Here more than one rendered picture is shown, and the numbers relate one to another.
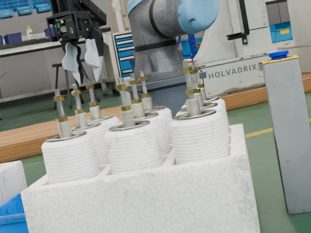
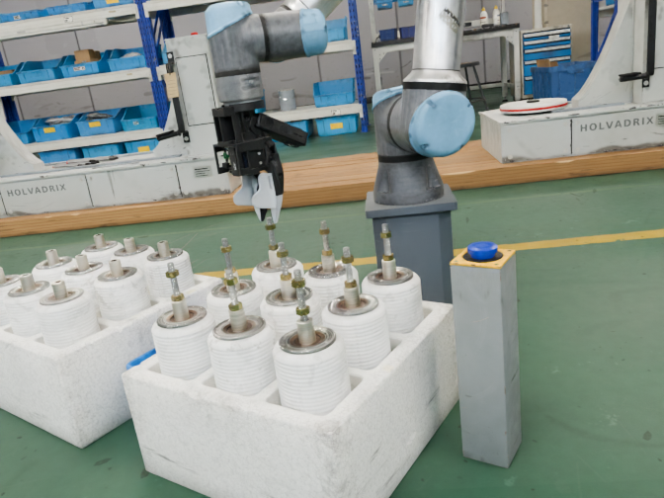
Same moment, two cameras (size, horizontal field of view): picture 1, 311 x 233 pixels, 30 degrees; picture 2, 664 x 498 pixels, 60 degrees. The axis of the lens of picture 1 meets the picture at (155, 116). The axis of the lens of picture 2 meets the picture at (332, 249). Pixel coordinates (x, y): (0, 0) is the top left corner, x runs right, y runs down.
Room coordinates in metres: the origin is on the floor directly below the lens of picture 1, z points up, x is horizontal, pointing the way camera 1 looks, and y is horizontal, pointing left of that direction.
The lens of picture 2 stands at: (0.41, -0.41, 0.59)
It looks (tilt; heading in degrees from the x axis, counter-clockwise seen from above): 17 degrees down; 26
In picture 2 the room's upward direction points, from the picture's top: 8 degrees counter-clockwise
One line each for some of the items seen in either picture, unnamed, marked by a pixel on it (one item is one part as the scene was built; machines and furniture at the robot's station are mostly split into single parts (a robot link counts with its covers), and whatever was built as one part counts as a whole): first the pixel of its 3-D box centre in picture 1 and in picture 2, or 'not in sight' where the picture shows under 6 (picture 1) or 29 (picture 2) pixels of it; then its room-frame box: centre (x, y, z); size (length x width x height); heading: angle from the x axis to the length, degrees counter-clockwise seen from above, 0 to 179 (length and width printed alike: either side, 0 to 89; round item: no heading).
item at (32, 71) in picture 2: not in sight; (47, 69); (4.59, 4.37, 0.89); 0.50 x 0.38 x 0.21; 20
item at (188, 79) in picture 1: (188, 81); (300, 297); (1.01, -0.07, 0.31); 0.01 x 0.01 x 0.08
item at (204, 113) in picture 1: (195, 115); (307, 340); (1.01, -0.07, 0.25); 0.08 x 0.08 x 0.01
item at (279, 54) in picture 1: (278, 56); (482, 252); (1.17, -0.27, 0.32); 0.04 x 0.04 x 0.02
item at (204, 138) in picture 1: (203, 165); (316, 400); (1.01, -0.07, 0.16); 0.10 x 0.10 x 0.18
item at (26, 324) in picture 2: not in sight; (41, 331); (1.11, 0.59, 0.16); 0.10 x 0.10 x 0.18
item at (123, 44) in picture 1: (130, 61); (539, 64); (6.82, 0.16, 0.34); 0.59 x 0.47 x 0.69; 19
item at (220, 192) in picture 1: (154, 196); (303, 385); (1.14, 0.03, 0.09); 0.39 x 0.39 x 0.18; 81
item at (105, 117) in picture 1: (96, 119); (276, 265); (1.28, 0.13, 0.25); 0.08 x 0.08 x 0.01
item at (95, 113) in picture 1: (95, 113); (275, 258); (1.28, 0.13, 0.26); 0.02 x 0.02 x 0.03
